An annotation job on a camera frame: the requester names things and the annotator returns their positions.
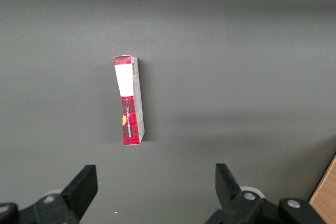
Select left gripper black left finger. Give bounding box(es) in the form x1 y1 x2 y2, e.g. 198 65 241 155
0 164 99 224

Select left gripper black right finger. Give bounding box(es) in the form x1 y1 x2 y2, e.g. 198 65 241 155
204 163 326 224

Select red plaid cardboard box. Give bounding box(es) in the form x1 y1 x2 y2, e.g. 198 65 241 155
112 55 146 146

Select wooden two-drawer cabinet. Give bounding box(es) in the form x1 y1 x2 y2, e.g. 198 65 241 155
308 153 336 224

